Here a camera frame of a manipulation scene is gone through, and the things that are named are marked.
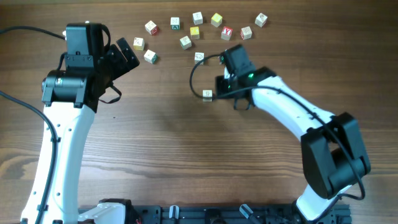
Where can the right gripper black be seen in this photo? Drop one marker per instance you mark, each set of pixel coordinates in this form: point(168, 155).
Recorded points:
point(219, 81)

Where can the white block blue P side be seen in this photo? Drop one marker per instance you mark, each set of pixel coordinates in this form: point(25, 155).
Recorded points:
point(197, 18)

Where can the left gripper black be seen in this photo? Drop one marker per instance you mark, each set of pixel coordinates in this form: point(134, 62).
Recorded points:
point(122, 68)

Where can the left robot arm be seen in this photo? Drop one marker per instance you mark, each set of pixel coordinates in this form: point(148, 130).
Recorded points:
point(70, 97)

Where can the white block with 9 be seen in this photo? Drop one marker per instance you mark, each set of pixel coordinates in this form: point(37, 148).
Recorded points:
point(221, 58)

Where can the yellow top block far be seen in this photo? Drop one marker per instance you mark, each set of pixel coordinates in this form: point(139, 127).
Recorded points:
point(216, 20)

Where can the white block red U side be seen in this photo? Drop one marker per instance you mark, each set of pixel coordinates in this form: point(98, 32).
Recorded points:
point(246, 33)

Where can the white block with figure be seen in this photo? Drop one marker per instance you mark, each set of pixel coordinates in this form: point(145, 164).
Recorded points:
point(207, 95)

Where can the white block yellow side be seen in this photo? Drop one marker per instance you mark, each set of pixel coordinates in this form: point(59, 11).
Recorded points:
point(138, 43)

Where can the white block green N side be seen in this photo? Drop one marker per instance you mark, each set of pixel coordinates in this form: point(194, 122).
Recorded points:
point(185, 42)

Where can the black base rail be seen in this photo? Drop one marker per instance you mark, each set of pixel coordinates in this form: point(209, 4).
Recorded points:
point(114, 210)

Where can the red X block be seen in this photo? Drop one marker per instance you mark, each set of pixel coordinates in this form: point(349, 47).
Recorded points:
point(226, 33)

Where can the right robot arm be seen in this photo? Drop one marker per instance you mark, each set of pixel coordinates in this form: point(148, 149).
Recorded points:
point(334, 156)

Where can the white block green A side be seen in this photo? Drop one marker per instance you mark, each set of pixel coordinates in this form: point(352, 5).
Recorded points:
point(175, 23)

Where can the block with K and 6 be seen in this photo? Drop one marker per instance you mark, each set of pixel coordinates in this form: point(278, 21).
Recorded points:
point(261, 19)

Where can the yellow K block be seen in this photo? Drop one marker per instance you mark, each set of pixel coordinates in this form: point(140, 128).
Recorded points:
point(194, 33)

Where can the white block red M side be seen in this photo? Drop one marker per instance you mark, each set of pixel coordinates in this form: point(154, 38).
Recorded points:
point(199, 56)

